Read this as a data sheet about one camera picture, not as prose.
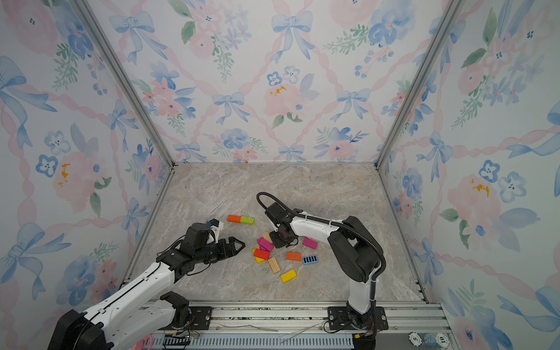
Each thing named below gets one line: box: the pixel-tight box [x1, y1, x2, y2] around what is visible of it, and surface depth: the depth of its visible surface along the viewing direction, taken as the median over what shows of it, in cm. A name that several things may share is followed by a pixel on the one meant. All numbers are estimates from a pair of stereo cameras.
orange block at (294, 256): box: [285, 251, 302, 262], surface depth 90 cm
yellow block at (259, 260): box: [252, 247, 266, 265], surface depth 88 cm
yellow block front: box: [280, 269, 298, 284], surface depth 85 cm
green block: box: [240, 215, 255, 226], surface depth 100 cm
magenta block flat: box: [301, 236, 318, 250], surface depth 94 cm
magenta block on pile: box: [256, 236, 275, 252], surface depth 91 cm
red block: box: [253, 247, 271, 261], surface depth 90 cm
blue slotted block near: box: [301, 255, 319, 266], surface depth 87 cm
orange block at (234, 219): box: [226, 214, 242, 224], surface depth 100 cm
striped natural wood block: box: [267, 256, 282, 275], surface depth 87 cm
